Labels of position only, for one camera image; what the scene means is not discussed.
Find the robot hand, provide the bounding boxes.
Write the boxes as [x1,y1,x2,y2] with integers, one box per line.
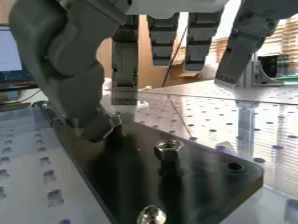
[8,0,298,143]

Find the larger steel hex nut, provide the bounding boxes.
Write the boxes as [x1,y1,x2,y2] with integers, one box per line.
[153,139,185,161]

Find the computer screen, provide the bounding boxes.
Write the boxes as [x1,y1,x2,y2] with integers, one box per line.
[0,24,37,92]

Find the black plate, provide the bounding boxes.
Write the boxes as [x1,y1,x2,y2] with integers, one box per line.
[41,101,266,224]

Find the clear box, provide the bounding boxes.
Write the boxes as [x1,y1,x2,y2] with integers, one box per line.
[0,87,298,224]

